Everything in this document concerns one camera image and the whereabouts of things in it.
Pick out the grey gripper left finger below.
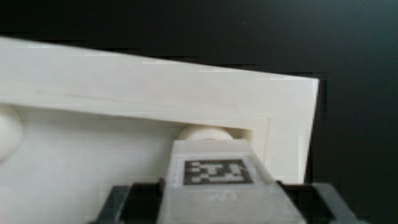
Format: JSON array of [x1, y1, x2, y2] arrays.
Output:
[[89, 186, 130, 224]]

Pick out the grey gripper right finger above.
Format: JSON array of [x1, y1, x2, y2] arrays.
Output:
[[313, 183, 370, 224]]

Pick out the white square table top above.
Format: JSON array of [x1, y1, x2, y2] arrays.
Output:
[[0, 37, 318, 224]]

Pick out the white leg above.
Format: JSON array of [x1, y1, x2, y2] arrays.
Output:
[[157, 125, 306, 224]]

